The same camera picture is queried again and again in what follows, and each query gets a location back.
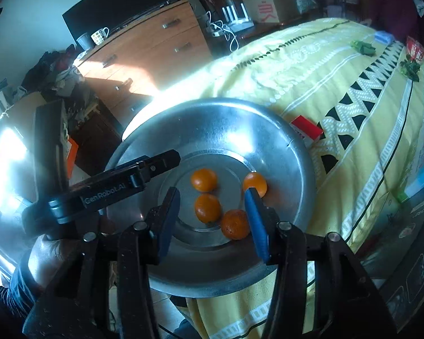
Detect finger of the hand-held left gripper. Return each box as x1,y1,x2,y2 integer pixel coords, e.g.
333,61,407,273
136,149,181,184

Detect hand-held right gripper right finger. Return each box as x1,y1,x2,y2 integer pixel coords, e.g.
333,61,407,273
244,187,398,339

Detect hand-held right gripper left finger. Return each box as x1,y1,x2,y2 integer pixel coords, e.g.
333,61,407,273
23,186,181,339

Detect single orange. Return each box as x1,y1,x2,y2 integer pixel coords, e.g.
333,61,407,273
191,168,218,192
243,172,268,198
221,209,251,241
194,194,222,224

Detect metal bowl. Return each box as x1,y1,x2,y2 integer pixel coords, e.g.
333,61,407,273
104,98,317,299

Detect person's left forearm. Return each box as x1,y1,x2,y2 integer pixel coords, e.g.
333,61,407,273
0,235,60,315

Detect orange packet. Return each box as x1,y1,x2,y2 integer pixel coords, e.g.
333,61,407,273
65,138,79,179

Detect dark cabinet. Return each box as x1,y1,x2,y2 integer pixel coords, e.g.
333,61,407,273
71,113,124,177

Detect heap of clothes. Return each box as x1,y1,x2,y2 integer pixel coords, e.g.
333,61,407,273
21,44,85,96

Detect red box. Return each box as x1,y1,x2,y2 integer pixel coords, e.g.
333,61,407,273
290,116,324,145

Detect wooden dresser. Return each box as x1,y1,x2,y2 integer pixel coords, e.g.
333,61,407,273
74,0,213,138

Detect grey carton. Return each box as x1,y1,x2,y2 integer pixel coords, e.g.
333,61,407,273
360,191,403,251

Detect dark cup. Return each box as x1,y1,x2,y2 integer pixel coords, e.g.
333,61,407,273
76,32,92,50

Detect white dotted mug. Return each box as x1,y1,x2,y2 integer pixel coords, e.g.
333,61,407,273
91,27,110,46

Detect yellow patterned blanket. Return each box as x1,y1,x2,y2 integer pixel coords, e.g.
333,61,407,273
122,18,424,339

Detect black carton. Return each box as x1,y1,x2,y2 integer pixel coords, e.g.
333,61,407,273
375,198,424,325

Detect black television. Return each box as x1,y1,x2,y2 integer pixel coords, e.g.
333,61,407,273
62,0,189,39

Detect large cardboard box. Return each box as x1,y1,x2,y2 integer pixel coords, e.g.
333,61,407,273
240,0,297,23

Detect green toy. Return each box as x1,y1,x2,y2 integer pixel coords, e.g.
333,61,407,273
351,40,377,55
400,58,421,81

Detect red packet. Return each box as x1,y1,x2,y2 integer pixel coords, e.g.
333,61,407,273
406,36,424,60

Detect white cables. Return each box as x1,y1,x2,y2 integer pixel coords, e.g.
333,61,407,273
198,10,239,52

